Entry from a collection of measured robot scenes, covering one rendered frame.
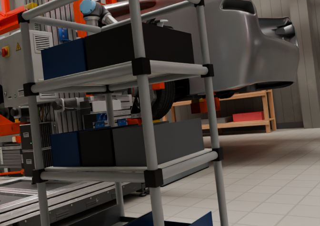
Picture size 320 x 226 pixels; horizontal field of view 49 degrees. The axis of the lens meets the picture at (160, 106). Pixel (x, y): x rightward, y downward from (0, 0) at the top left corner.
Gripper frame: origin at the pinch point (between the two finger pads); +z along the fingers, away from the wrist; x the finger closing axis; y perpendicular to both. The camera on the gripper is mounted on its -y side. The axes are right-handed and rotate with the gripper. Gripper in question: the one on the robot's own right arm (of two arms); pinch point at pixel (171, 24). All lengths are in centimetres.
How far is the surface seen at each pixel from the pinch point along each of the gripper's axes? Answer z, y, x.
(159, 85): -27, 30, -78
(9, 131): -266, 80, -190
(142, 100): 29, 67, 137
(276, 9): 87, -188, -480
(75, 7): -119, -47, -81
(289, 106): 118, -1, -502
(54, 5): -4, 38, 130
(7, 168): -242, 126, -164
